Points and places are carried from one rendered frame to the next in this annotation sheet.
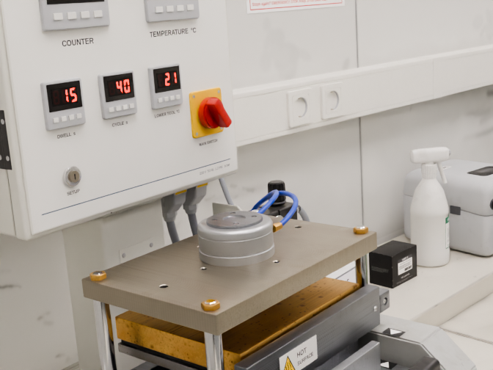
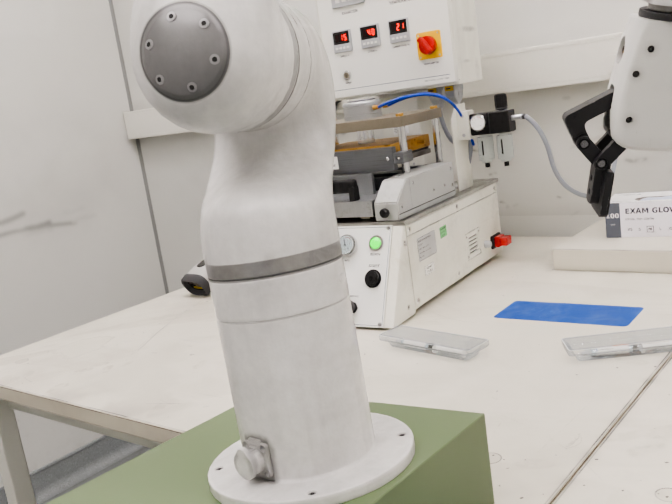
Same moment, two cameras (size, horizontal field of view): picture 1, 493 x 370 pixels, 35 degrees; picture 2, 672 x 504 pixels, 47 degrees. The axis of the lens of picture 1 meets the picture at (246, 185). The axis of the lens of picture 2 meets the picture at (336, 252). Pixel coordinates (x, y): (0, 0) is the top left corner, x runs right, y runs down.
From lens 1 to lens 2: 167 cm
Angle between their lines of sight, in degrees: 82
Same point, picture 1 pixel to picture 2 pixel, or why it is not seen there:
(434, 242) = not seen: outside the picture
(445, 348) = (391, 188)
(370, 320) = (383, 164)
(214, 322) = not seen: hidden behind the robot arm
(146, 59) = (387, 17)
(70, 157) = (346, 66)
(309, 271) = (342, 126)
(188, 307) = not seen: hidden behind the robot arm
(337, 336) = (355, 163)
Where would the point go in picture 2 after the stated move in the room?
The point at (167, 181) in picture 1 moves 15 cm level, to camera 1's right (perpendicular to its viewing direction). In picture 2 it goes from (402, 83) to (418, 81)
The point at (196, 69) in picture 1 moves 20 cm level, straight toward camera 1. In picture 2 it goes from (422, 19) to (328, 32)
